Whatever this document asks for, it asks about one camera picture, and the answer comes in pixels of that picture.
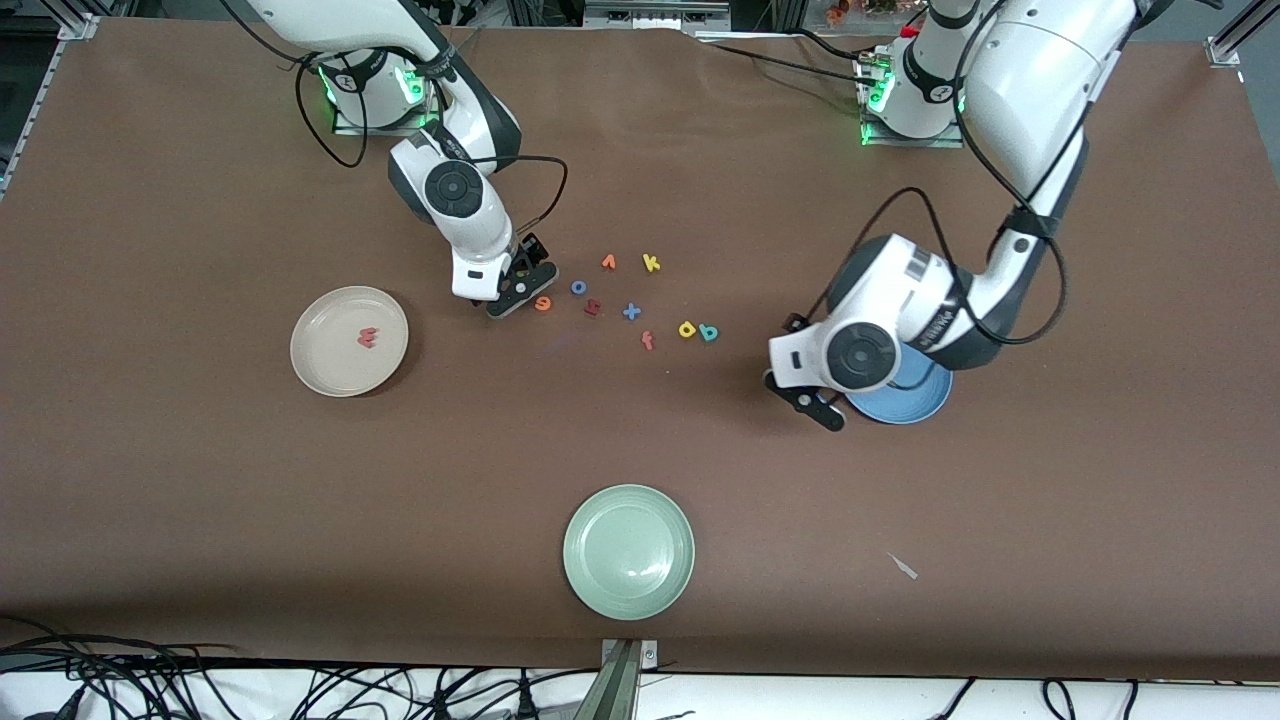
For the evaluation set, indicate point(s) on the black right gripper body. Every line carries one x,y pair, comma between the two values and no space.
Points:
531,250

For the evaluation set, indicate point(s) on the teal foam letter b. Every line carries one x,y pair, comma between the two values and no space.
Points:
708,332

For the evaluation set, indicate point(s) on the pink foam letter w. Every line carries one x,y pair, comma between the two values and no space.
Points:
367,339

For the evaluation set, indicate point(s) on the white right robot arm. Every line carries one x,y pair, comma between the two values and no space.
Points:
460,190

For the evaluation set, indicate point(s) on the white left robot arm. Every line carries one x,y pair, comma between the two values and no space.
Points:
1030,80

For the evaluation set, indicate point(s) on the blue round plate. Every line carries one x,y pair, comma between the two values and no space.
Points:
920,400

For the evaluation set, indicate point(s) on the beige round plate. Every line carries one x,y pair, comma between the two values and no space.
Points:
340,355

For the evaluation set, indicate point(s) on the small grey paper scrap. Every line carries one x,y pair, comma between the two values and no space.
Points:
904,567

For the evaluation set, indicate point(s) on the pale green round plate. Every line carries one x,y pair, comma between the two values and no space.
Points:
628,552

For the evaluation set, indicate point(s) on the brown paper table cover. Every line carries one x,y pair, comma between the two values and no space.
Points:
200,500

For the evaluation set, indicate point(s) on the aluminium corner profile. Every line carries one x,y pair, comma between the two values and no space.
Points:
1235,40

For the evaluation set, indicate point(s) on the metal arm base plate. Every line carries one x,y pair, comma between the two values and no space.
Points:
345,125
870,130

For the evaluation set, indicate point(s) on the aluminium frame crossbar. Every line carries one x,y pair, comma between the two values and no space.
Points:
655,14

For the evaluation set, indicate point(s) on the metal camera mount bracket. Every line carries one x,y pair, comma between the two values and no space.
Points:
625,680

